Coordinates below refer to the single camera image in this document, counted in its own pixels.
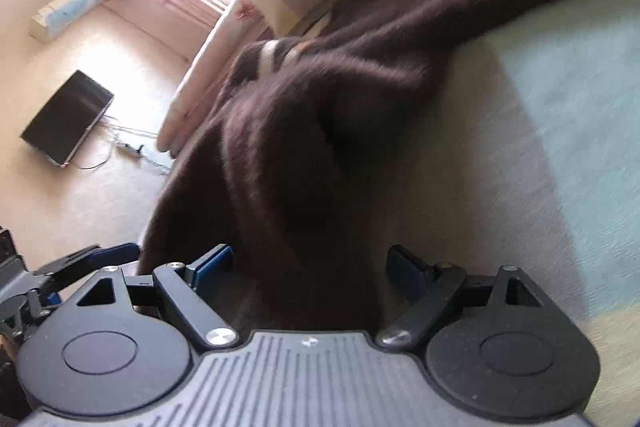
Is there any dark brown knit sweater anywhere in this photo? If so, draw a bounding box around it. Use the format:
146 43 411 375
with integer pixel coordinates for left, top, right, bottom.
138 0 553 333

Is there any folded pink floral quilt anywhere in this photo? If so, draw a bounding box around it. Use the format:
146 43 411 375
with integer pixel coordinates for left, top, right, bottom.
156 0 268 158

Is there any black wall television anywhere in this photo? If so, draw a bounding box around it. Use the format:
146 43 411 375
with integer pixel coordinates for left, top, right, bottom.
21 70 114 168

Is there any white power strip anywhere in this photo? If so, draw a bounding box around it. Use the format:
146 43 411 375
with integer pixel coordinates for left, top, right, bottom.
116 141 143 158

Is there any patchwork pastel bed sheet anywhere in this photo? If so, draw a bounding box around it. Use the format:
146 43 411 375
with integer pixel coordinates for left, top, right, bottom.
376 0 639 426

